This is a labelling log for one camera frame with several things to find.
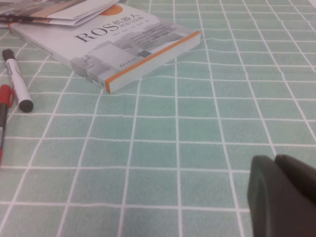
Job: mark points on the white orange ROS book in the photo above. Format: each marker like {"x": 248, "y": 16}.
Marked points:
{"x": 98, "y": 49}

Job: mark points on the red black thin pen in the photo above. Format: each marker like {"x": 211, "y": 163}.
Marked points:
{"x": 4, "y": 98}

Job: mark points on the white photo brochure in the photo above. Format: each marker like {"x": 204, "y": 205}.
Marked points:
{"x": 74, "y": 12}

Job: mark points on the white black-capped marker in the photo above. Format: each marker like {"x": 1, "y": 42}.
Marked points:
{"x": 16, "y": 74}

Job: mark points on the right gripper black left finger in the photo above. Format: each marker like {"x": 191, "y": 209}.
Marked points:
{"x": 269, "y": 202}

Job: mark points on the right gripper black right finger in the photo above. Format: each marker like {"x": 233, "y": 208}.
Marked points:
{"x": 301, "y": 172}

